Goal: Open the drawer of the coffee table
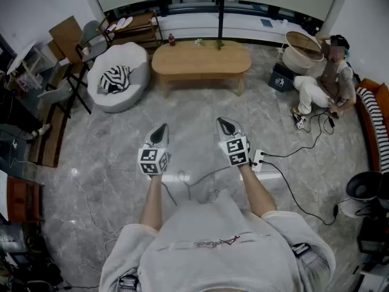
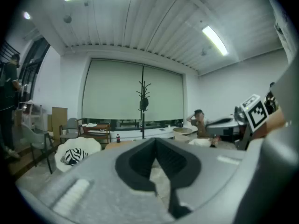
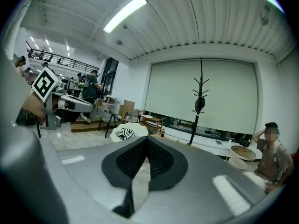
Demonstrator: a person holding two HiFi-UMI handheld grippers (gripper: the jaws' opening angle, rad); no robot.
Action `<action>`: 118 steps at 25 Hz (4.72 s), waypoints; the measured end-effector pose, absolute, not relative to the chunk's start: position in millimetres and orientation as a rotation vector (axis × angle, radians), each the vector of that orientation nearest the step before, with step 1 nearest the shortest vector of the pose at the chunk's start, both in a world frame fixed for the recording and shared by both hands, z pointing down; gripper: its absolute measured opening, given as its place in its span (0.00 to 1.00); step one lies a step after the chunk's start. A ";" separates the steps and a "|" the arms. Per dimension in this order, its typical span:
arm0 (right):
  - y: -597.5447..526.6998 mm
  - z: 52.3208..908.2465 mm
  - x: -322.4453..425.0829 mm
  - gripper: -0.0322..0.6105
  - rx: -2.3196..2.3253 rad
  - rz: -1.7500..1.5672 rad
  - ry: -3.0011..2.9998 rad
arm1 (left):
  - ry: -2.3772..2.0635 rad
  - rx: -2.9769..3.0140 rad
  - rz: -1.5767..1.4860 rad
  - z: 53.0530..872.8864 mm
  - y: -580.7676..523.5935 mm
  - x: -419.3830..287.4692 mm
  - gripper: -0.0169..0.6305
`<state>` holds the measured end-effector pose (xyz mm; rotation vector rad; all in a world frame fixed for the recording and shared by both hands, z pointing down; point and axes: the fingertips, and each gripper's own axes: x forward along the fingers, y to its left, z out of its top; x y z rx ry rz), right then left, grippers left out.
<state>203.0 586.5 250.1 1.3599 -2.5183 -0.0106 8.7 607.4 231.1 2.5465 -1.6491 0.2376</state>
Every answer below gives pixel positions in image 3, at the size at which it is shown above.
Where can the black tripod stand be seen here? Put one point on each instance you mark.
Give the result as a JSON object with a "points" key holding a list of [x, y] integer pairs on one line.
{"points": [[199, 104]]}

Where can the white roller blind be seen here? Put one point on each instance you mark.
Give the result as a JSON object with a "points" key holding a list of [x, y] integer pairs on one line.
{"points": [[187, 94]]}

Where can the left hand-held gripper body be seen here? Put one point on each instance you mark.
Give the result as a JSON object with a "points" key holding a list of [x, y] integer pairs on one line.
{"points": [[44, 83]]}

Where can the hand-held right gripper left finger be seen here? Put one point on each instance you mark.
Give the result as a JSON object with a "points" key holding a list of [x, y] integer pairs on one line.
{"points": [[93, 167]]}

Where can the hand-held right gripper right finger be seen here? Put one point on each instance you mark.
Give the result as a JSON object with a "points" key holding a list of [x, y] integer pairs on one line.
{"points": [[201, 176]]}

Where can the person's light grey shirt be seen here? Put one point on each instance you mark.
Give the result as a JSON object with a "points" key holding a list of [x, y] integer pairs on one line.
{"points": [[11, 90]]}

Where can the black white striped cloth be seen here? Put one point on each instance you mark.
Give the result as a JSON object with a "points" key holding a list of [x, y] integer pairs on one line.
{"points": [[127, 134]]}

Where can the white bean bag chair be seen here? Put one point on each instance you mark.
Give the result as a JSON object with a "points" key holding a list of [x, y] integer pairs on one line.
{"points": [[140, 128]]}

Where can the wooden shelf rack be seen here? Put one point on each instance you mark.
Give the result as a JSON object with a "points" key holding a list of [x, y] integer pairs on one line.
{"points": [[151, 122]]}

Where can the wooden step platform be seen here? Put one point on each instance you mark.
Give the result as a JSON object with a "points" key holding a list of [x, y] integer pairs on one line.
{"points": [[93, 126]]}

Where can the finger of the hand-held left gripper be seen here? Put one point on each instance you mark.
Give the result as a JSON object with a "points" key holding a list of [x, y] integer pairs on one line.
{"points": [[79, 105]]}

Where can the blue booklet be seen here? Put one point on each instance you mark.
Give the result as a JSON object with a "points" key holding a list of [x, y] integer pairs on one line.
{"points": [[219, 142]]}

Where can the person's left forearm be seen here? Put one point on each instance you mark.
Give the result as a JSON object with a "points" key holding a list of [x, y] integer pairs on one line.
{"points": [[32, 104]]}

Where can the dark cola bottle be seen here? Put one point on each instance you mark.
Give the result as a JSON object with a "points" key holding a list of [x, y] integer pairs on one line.
{"points": [[162, 133]]}

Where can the cardboard box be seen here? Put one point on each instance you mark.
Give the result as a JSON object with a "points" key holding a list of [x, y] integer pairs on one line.
{"points": [[127, 107]]}

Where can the black balcony railing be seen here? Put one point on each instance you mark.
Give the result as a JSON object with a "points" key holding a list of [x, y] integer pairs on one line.
{"points": [[70, 63]]}

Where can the grey chair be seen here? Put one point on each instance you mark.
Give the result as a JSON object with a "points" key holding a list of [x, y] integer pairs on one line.
{"points": [[132, 115], [105, 115]]}

